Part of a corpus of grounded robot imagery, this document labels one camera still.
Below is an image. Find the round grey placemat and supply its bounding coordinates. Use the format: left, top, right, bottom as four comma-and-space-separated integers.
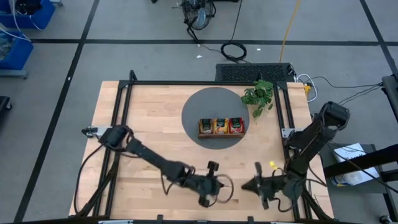
181, 86, 251, 150

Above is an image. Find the blue plastic bin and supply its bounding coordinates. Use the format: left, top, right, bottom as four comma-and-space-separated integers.
0, 30, 35, 72
0, 0, 57, 30

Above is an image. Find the black metal stand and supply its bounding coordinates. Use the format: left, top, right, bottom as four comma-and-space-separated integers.
322, 144, 398, 224

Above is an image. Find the wooden three-compartment box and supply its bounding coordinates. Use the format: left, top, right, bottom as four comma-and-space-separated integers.
197, 117, 246, 140

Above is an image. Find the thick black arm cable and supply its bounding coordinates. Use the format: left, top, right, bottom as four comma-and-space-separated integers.
73, 144, 105, 215

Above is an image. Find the orange tea bag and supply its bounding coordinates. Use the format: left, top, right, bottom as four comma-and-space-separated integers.
213, 118, 229, 135

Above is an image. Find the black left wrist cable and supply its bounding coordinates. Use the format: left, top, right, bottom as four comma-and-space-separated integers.
160, 172, 235, 205

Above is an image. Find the black floor fan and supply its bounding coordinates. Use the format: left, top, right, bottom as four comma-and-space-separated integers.
181, 0, 218, 44

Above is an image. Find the thin black cable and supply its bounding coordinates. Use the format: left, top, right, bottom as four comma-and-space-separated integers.
306, 75, 384, 108

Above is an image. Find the black object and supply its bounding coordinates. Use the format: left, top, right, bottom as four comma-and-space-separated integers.
0, 95, 13, 113

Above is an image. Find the coiled black cable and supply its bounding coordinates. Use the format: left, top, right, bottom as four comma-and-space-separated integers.
220, 0, 249, 63

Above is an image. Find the black device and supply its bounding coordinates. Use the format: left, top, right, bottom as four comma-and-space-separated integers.
17, 0, 44, 16

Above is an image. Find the red strawberry tea bag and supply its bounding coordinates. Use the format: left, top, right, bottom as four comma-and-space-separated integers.
228, 117, 246, 134

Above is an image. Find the tan apple tea bag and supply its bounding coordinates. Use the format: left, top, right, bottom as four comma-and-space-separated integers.
198, 118, 214, 135

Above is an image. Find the small green plant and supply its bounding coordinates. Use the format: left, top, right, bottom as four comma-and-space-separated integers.
241, 79, 275, 118

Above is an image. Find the yellow floor cable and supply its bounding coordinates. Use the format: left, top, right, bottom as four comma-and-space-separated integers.
279, 0, 302, 63

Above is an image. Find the white looped cable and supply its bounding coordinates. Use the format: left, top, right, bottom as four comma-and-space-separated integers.
296, 73, 318, 104

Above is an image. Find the black vented computer case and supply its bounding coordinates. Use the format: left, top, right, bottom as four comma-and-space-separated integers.
215, 62, 295, 83

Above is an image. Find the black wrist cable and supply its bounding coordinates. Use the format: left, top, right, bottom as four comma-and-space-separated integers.
271, 167, 300, 213
160, 172, 235, 205

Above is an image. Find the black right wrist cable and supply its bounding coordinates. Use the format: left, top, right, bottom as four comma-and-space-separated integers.
271, 167, 300, 213

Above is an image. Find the white paper sheet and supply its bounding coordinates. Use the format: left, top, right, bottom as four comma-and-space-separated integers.
332, 142, 367, 163

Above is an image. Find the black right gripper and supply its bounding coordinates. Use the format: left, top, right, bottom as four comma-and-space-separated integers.
241, 161, 289, 210

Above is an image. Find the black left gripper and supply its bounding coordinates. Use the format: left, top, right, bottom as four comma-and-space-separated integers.
186, 161, 225, 208

